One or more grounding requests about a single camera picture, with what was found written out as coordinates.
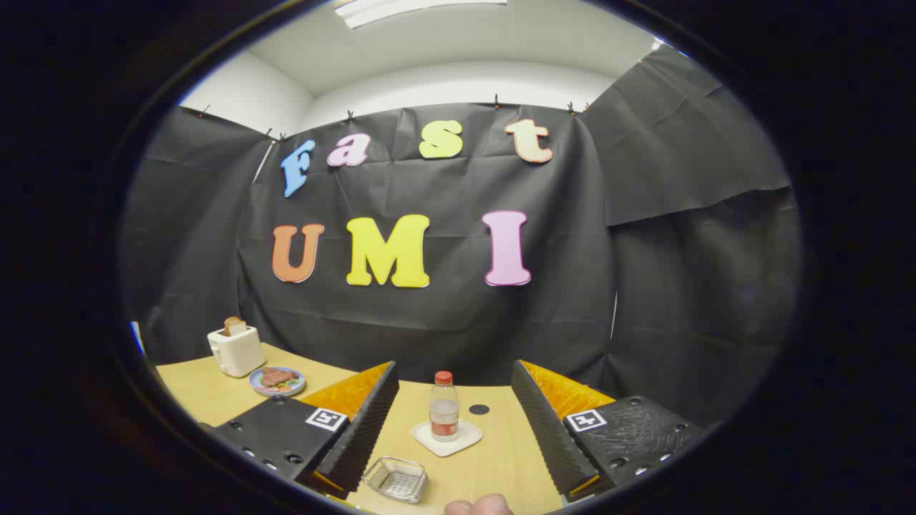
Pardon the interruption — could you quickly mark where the cream toaster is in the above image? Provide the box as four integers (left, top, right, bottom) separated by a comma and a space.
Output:
207, 325, 266, 378

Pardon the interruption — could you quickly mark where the metal wire basket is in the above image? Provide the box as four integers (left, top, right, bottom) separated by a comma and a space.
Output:
361, 456, 430, 504

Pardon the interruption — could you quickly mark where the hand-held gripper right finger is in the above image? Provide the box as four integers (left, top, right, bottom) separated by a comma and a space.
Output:
511, 360, 706, 504

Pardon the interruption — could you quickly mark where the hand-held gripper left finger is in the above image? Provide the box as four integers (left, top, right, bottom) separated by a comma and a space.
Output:
208, 361, 400, 500

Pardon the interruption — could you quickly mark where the blue round plate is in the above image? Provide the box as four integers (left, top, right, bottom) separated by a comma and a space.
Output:
249, 367, 307, 398

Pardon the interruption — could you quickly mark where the clear bottle with red cap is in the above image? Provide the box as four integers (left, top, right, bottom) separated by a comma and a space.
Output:
429, 371, 460, 443

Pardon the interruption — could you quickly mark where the ceiling light panel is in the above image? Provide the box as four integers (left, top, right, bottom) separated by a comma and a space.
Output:
333, 0, 509, 29

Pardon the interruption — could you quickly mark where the meat and vegetables food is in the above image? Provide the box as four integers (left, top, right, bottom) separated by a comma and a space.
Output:
259, 368, 301, 391

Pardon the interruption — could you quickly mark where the white square coaster plate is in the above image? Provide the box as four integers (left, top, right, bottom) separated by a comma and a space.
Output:
412, 418, 483, 458

